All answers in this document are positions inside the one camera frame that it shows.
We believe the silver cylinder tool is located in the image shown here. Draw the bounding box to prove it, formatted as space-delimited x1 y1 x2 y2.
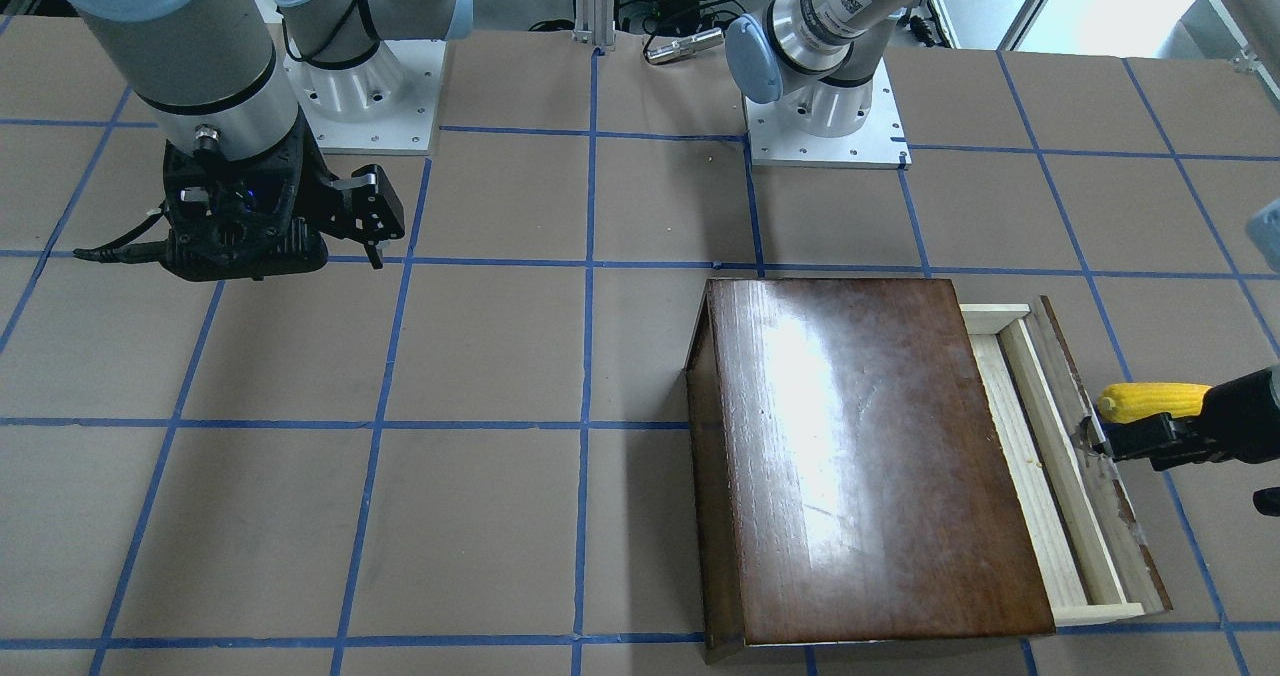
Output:
643 26 724 67

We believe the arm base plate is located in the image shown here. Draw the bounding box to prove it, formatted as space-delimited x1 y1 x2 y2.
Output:
284 41 448 156
742 61 913 170

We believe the light wood drawer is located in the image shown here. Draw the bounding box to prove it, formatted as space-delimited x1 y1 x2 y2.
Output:
961 297 1172 629

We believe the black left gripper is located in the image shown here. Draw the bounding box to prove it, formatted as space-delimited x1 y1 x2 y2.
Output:
1091 365 1279 471

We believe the dark wooden drawer cabinet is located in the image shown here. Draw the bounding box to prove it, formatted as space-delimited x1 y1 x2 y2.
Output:
685 278 1056 664

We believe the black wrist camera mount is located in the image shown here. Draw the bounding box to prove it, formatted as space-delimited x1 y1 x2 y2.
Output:
72 117 328 280

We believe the yellow corn cob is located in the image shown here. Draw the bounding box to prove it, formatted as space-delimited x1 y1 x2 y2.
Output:
1094 383 1211 424

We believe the aluminium frame post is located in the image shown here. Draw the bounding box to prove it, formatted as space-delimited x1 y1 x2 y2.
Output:
571 0 617 55

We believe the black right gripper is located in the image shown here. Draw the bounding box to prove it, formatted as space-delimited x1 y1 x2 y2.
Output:
270 140 406 270

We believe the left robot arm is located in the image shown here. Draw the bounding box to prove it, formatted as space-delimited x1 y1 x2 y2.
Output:
724 0 1277 471

